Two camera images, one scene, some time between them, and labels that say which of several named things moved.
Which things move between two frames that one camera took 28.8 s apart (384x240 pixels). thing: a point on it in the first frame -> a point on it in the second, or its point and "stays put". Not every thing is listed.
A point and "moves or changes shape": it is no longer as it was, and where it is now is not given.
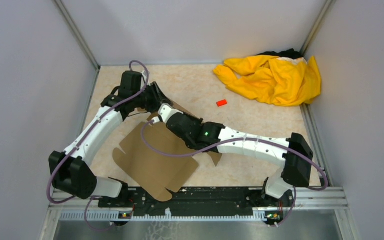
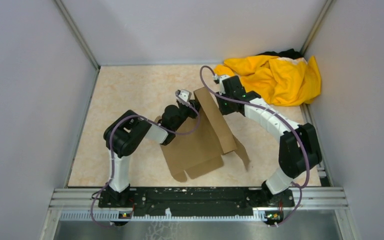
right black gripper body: x=198 y=120 -> x=224 y=105
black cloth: x=290 y=53 stays put
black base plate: x=202 y=202 stays put
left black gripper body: x=145 y=100 -> x=185 y=111
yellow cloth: x=287 y=82 stays put
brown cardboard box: x=160 y=174 moves or changes shape
